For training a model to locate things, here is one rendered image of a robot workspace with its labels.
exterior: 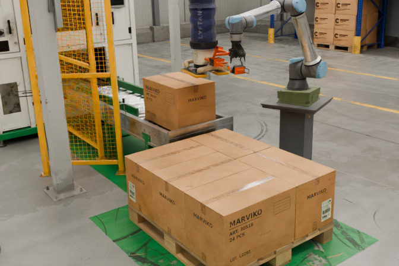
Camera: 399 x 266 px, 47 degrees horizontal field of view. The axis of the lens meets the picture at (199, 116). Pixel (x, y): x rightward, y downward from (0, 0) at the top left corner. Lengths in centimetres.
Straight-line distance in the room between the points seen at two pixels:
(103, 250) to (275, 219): 126
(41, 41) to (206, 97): 145
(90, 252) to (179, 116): 130
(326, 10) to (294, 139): 791
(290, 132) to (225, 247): 172
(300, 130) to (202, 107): 89
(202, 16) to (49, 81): 138
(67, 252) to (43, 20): 182
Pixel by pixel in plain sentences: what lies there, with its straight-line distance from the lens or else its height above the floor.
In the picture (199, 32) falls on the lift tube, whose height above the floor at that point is 141.
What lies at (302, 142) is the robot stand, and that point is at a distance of 419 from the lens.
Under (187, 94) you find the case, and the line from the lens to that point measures 391.
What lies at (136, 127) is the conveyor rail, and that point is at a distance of 431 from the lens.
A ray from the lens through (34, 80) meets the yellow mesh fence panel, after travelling 455.
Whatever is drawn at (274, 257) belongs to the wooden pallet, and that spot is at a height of 10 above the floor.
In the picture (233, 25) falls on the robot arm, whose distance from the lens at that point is 323.
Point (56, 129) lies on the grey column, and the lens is 415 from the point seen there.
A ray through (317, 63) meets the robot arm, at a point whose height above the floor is 112.
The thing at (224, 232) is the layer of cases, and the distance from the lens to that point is 271.
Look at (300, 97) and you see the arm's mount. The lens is 402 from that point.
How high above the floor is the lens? 184
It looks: 17 degrees down
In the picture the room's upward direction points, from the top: 2 degrees counter-clockwise
